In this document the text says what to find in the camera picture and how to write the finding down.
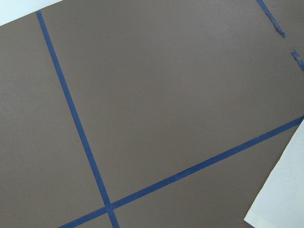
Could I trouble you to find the cream white t-shirt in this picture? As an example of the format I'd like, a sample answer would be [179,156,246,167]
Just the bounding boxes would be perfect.
[244,123,304,228]

